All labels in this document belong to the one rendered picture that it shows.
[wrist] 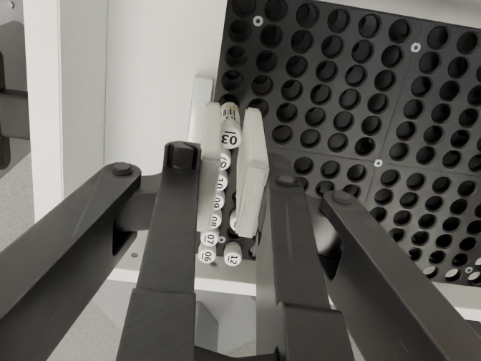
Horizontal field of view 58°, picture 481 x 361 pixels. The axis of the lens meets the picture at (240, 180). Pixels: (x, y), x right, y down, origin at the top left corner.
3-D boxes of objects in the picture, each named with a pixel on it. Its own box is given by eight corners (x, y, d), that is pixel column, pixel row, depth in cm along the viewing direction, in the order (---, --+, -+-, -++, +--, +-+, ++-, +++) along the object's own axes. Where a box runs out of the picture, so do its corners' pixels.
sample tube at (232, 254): (223, 229, 34) (222, 266, 30) (225, 216, 34) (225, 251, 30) (239, 231, 34) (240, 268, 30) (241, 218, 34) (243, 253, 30)
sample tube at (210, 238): (202, 211, 33) (199, 246, 29) (205, 197, 33) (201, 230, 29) (219, 213, 34) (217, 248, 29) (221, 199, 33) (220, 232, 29)
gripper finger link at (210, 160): (210, 234, 16) (190, 232, 16) (213, 159, 22) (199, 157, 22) (221, 160, 15) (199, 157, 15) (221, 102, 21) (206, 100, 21)
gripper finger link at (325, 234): (268, 209, 14) (359, 222, 14) (260, 150, 18) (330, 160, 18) (259, 248, 14) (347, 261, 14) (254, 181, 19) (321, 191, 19)
